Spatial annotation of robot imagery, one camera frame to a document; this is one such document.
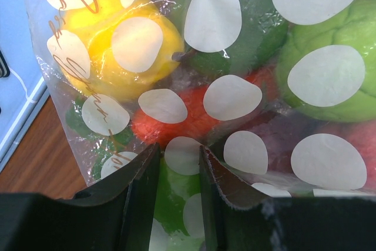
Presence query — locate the green fake fruit ball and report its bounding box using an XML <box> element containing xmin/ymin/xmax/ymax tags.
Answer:
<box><xmin>276</xmin><ymin>0</ymin><xmax>375</xmax><ymax>122</ymax></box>

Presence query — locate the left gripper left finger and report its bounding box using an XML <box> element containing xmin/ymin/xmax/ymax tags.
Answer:
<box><xmin>1</xmin><ymin>143</ymin><xmax>160</xmax><ymax>250</ymax></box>

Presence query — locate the red fake apple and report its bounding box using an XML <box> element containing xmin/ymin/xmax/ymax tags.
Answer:
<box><xmin>261</xmin><ymin>121</ymin><xmax>375</xmax><ymax>193</ymax></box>

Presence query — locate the blue grid placemat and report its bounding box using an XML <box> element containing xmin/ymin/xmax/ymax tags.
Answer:
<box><xmin>1</xmin><ymin>0</ymin><xmax>49</xmax><ymax>168</ymax></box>

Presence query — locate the green fake lime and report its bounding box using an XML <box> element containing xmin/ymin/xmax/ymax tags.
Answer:
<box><xmin>149</xmin><ymin>158</ymin><xmax>204</xmax><ymax>250</ymax></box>

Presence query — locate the red fake chili pepper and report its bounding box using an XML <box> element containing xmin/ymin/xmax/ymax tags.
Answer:
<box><xmin>131</xmin><ymin>65</ymin><xmax>278</xmax><ymax>149</ymax></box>

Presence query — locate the yellow fake lemon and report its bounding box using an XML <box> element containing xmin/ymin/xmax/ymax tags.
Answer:
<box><xmin>64</xmin><ymin>0</ymin><xmax>184</xmax><ymax>102</ymax></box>

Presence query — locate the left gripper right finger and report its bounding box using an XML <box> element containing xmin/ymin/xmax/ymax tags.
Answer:
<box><xmin>199</xmin><ymin>147</ymin><xmax>375</xmax><ymax>250</ymax></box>

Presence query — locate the polka dot zip bag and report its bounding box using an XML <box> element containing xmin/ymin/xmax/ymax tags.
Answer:
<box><xmin>23</xmin><ymin>0</ymin><xmax>376</xmax><ymax>251</ymax></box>

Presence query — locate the dark green fake avocado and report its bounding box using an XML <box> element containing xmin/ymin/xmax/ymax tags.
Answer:
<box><xmin>183</xmin><ymin>0</ymin><xmax>288</xmax><ymax>78</ymax></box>

